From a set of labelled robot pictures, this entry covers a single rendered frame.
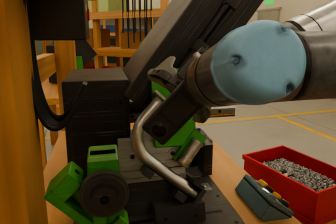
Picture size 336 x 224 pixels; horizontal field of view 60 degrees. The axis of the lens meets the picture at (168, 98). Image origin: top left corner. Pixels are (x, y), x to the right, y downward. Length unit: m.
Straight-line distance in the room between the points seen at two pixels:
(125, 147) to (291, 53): 0.59
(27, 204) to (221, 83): 0.42
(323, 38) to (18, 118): 0.44
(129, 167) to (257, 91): 0.58
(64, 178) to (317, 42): 0.39
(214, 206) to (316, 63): 0.62
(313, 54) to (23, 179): 0.47
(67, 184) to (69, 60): 1.07
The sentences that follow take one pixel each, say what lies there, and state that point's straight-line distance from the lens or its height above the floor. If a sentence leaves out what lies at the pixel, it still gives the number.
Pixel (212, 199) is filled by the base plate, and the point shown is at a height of 0.90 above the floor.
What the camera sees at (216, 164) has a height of 0.90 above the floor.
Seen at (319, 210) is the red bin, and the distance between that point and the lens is 1.02.
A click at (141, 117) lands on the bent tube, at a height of 1.16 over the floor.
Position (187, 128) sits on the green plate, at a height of 1.11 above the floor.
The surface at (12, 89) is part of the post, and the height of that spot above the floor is 1.28.
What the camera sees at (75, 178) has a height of 1.14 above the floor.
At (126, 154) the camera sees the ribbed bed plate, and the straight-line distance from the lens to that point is 0.79.
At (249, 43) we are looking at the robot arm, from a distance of 0.26.
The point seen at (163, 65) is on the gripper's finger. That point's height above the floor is 1.31.
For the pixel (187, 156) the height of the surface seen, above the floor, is 1.06.
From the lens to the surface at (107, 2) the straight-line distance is 3.93.
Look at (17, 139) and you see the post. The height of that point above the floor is 1.20.
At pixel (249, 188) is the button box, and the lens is 0.89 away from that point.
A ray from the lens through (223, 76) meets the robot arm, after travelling 0.27.
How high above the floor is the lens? 1.36
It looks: 12 degrees down
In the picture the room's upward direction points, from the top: straight up
